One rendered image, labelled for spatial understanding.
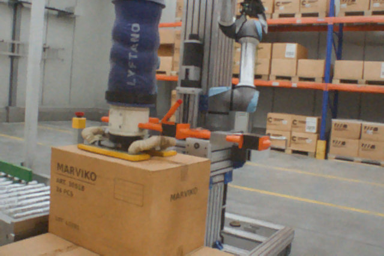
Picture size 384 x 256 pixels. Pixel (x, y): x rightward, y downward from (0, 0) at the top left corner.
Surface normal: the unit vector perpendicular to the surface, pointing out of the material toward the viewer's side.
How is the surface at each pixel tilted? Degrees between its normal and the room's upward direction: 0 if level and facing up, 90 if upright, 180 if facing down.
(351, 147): 90
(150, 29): 78
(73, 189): 90
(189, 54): 90
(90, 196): 90
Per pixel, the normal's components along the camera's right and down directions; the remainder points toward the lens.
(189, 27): -0.55, 0.00
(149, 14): 0.61, 0.31
